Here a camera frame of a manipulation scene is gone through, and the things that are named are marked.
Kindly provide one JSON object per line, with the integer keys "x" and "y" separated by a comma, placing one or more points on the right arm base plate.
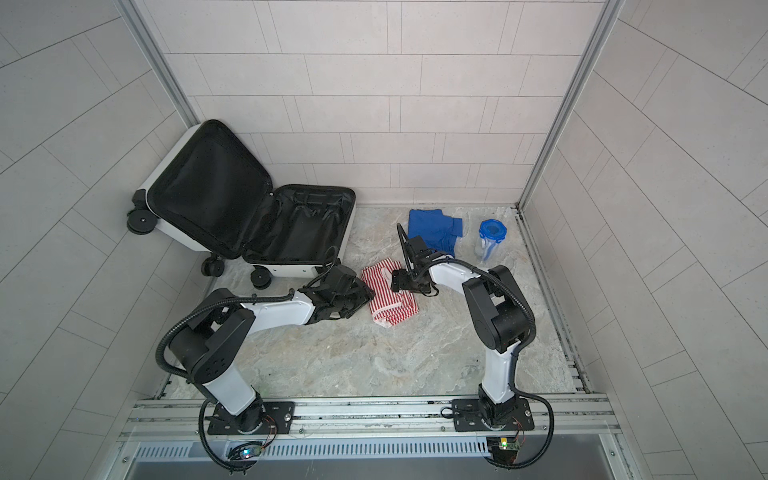
{"x": 480, "y": 414}

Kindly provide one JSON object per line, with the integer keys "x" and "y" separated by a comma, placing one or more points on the red white striped cloth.
{"x": 388, "y": 308}

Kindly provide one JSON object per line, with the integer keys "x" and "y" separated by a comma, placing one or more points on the white black suitcase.
{"x": 211, "y": 194}

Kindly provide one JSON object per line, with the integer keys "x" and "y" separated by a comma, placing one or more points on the metal corner post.
{"x": 604, "y": 24}
{"x": 140, "y": 31}

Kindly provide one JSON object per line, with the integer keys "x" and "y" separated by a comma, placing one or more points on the metal corner post right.
{"x": 604, "y": 24}

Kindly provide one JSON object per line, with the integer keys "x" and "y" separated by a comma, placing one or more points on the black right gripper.
{"x": 399, "y": 280}

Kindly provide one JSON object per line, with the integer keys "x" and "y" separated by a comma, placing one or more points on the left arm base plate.
{"x": 249, "y": 418}

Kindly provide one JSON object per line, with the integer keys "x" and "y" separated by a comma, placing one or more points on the aluminium mounting rail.
{"x": 369, "y": 417}

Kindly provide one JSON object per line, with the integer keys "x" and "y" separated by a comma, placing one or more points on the left circuit board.
{"x": 245, "y": 452}

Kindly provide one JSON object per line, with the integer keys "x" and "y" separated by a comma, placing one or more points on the clear container blue lid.
{"x": 491, "y": 234}

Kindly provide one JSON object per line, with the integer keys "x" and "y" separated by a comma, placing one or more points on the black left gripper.
{"x": 364, "y": 295}

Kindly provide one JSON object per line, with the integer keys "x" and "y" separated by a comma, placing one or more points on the right circuit board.
{"x": 503, "y": 450}

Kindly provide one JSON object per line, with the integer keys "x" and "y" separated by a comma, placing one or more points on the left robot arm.
{"x": 202, "y": 346}

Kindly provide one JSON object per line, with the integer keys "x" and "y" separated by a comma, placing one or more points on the metal corner post left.
{"x": 140, "y": 31}

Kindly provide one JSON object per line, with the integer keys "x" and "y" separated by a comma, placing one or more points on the circuit board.
{"x": 503, "y": 450}
{"x": 245, "y": 452}

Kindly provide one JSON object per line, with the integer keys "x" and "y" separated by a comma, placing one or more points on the blue t-shirt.
{"x": 437, "y": 230}

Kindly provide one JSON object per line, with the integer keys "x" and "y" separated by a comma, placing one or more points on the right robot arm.
{"x": 500, "y": 315}

